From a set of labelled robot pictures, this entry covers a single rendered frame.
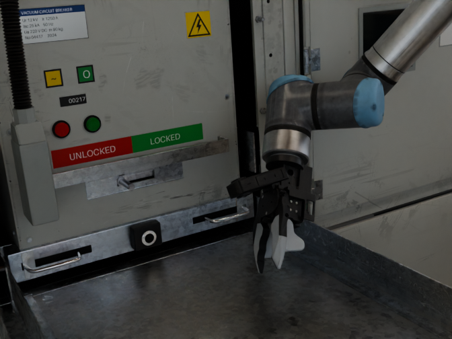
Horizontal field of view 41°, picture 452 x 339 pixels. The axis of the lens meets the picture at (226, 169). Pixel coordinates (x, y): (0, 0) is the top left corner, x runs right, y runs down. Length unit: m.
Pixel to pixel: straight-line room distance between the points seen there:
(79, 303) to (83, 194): 0.21
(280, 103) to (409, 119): 0.50
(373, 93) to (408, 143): 0.48
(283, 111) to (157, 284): 0.40
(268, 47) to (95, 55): 0.36
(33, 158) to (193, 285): 0.37
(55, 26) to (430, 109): 0.94
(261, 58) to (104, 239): 0.50
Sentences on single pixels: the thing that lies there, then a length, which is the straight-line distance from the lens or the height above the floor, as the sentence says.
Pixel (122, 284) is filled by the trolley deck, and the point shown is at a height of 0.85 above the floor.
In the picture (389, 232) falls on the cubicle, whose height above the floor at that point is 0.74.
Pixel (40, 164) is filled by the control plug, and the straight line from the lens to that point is 1.05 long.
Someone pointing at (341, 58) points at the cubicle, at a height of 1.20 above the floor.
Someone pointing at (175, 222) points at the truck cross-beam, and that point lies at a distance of 1.28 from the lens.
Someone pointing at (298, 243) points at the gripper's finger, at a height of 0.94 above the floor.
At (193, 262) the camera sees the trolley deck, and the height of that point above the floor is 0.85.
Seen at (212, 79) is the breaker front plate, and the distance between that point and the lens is 1.27.
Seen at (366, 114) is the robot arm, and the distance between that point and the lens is 1.11.
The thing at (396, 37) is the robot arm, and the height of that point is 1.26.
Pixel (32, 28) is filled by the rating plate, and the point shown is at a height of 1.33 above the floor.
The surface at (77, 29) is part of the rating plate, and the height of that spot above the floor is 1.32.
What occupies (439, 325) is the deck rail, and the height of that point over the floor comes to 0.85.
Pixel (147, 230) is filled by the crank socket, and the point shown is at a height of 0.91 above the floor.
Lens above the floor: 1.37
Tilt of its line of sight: 17 degrees down
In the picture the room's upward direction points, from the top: 4 degrees counter-clockwise
